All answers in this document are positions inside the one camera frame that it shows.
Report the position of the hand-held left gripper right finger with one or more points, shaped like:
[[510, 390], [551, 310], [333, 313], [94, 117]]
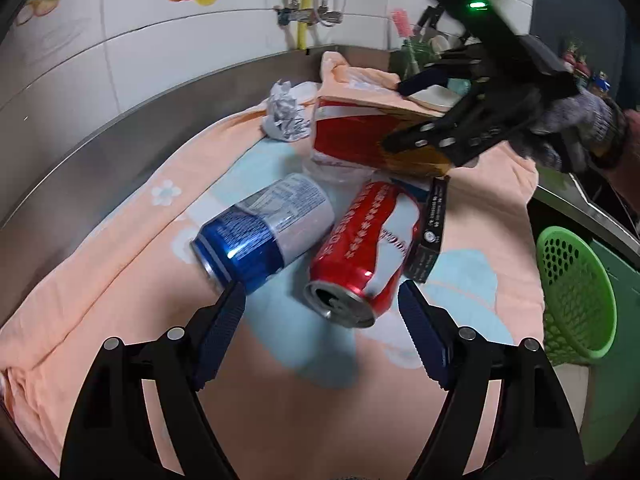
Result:
[[425, 335]]

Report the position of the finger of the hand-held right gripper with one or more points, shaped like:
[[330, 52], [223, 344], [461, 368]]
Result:
[[425, 77], [450, 135]]

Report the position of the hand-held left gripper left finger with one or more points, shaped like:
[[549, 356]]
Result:
[[222, 325]]

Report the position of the blue silver drink can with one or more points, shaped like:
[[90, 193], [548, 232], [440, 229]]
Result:
[[260, 230]]

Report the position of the red drink can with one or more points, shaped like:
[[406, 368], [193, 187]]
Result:
[[360, 250]]

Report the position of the green plastic basket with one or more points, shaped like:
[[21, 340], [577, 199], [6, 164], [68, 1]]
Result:
[[575, 300]]

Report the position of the person's right hand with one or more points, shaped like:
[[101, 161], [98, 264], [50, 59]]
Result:
[[575, 125]]

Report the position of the green glass jar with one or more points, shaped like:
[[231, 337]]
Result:
[[415, 57]]

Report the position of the white plate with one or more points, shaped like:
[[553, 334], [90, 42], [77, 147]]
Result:
[[440, 96]]

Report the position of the pink bottle brush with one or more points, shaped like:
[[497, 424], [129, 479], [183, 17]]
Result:
[[400, 22]]

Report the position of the small black box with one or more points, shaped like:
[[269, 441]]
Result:
[[430, 230]]

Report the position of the peach flower towel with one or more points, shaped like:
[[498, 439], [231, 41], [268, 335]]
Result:
[[125, 270]]

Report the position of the clear plastic wrapper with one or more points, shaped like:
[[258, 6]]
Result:
[[340, 172]]

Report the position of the crumpled paper ball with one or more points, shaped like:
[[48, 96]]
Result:
[[285, 115]]

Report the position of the metal wall valve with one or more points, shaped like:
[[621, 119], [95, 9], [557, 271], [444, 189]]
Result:
[[286, 16], [327, 17]]

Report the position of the small fruit wall sticker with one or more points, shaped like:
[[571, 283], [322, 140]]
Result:
[[40, 7]]

